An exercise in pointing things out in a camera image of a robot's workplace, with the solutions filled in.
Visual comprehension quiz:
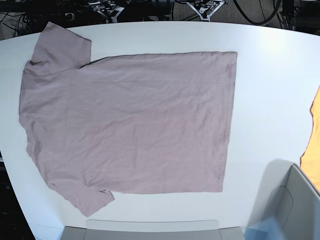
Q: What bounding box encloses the grey tray bottom edge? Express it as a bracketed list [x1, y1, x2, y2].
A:
[61, 219, 245, 240]

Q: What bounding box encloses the orange cloth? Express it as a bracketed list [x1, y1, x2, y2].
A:
[300, 88, 320, 192]

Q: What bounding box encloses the blue cloth in bin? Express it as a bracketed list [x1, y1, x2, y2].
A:
[243, 217, 286, 240]

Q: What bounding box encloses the mauve pink T-shirt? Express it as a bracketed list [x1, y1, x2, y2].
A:
[18, 22, 238, 217]

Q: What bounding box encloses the black cable bundle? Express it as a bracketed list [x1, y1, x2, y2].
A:
[232, 0, 283, 27]

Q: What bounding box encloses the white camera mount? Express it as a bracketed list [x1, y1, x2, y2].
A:
[185, 0, 228, 22]
[88, 0, 125, 24]

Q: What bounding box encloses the grey plastic bin right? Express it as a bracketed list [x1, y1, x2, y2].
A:
[261, 164, 320, 240]

